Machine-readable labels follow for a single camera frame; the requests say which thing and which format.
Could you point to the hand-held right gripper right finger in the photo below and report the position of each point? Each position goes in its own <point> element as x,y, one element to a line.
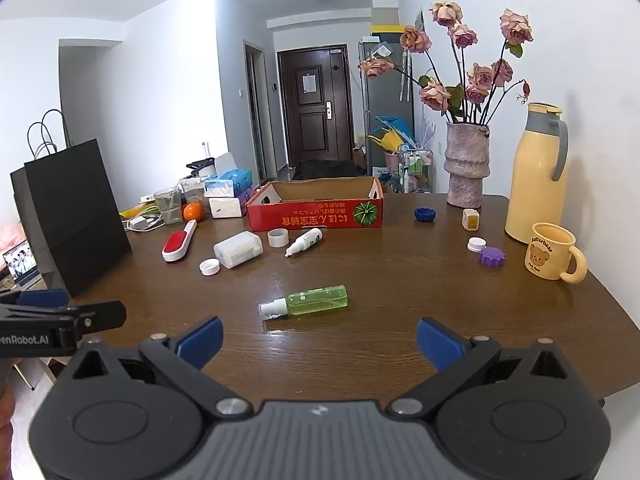
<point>437,342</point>

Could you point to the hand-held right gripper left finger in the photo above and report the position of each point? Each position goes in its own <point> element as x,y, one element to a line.
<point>202,342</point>

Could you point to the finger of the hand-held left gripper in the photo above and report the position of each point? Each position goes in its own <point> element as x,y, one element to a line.
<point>42,297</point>
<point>100,312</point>

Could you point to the white round lid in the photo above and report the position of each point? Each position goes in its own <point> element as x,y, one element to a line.
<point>209,270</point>

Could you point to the white plastic container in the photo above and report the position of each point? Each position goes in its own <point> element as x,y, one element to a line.
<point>237,250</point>

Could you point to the purple bottle cap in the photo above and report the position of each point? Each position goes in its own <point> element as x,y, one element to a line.
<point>492,257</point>

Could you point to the green spray bottle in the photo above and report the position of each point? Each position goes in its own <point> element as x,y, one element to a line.
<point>315,300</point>

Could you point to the blue bottle cap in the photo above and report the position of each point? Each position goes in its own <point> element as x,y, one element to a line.
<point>425,215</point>

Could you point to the white spray bottle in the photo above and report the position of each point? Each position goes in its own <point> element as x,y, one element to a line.
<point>307,239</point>

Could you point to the red cardboard box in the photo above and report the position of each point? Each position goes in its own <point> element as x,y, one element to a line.
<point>310,212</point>

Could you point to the laptop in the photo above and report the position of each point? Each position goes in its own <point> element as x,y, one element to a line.
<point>20,260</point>

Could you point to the black paper bag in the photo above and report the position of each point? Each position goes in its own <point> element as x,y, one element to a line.
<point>75,210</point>

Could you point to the red and white lint brush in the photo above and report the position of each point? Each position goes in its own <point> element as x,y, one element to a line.
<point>175,246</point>

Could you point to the small white ribbed cap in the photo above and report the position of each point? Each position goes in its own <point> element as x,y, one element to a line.
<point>477,245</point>

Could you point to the glass cup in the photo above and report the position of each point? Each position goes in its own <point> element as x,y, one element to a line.
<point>167,207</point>

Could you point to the white plug adapter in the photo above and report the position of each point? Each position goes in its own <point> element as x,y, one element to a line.
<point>471,219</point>

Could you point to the orange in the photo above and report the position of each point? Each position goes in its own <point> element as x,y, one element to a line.
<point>194,211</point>

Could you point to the white tissue box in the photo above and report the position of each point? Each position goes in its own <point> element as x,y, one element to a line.
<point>227,207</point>

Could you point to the yellow bear mug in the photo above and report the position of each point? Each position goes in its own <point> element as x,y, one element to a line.
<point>545,255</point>

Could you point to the blue tissue pack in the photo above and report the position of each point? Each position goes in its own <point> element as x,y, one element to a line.
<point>225,185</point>

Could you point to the pink textured vase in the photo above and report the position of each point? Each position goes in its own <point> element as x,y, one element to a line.
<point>465,170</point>

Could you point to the black folding stand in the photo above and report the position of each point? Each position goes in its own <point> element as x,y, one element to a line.
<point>200,166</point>

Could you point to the metal trolley cart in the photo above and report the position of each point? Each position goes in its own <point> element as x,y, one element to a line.
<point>415,165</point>

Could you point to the yellow thermos jug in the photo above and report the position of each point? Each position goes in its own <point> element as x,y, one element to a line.
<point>532,180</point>

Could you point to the pink bucket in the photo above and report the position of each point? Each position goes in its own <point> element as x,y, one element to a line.
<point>392,159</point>

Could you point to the black folding chair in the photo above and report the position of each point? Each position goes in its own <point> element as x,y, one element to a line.
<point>325,169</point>

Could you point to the yellow watering can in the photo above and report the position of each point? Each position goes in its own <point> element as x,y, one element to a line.
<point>386,141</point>

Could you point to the blue plastic rack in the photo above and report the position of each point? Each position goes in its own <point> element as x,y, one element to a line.
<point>395,124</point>

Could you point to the dark brown door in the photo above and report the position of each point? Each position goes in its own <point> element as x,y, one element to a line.
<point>312,130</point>

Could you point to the bunch of dried pink roses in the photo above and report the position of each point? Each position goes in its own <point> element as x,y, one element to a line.
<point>440,97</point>

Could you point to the grey refrigerator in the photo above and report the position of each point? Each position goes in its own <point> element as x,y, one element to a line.
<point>385,100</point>

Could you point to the folded umbrella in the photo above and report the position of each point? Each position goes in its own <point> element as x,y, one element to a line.
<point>404,80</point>

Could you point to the yellow and black box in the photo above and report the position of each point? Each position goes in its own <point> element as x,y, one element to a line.
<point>387,35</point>

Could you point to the wall poster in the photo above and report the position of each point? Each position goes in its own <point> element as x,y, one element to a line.
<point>419,25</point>

